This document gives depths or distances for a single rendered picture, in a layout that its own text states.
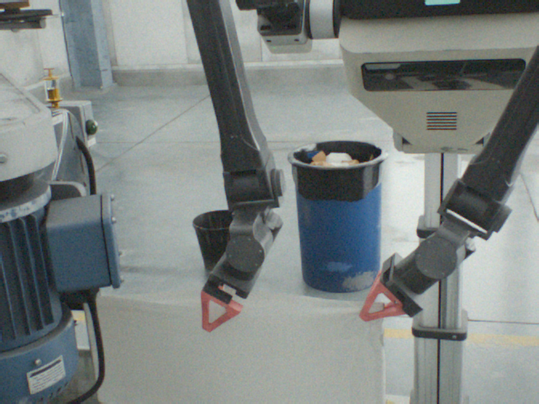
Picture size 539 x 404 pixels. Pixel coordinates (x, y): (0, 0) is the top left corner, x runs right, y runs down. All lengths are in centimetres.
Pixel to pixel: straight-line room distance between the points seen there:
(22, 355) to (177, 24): 884
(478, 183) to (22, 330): 60
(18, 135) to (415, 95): 89
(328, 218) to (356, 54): 201
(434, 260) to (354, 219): 236
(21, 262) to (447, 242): 53
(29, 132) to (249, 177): 37
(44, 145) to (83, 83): 917
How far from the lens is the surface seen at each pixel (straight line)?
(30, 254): 82
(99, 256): 82
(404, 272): 106
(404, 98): 146
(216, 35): 95
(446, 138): 157
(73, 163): 130
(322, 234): 337
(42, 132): 79
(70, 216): 83
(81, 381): 177
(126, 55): 990
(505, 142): 97
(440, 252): 97
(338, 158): 355
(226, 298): 108
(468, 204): 103
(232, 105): 98
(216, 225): 393
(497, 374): 294
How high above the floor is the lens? 156
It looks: 19 degrees down
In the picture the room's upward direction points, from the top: 4 degrees counter-clockwise
